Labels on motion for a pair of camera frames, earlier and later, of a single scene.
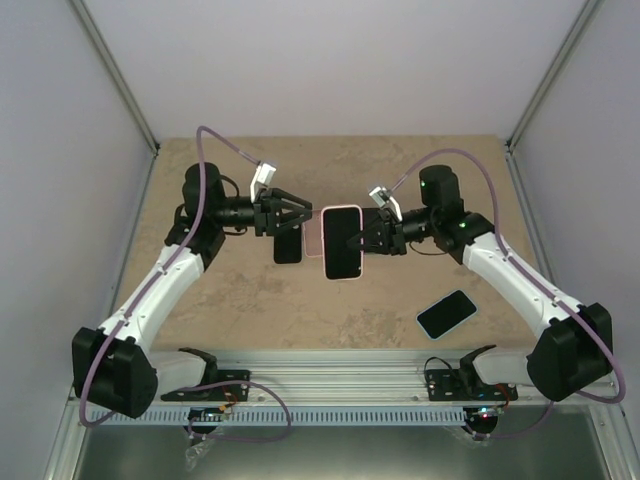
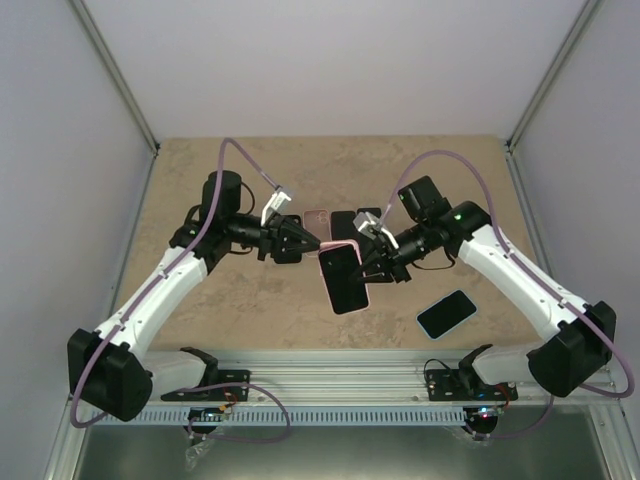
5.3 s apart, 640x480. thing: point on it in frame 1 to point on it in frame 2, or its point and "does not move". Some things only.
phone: (369, 215) does not move
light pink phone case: (312, 232) does not move
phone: (342, 227) to (339, 262)
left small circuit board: (206, 415) does not move
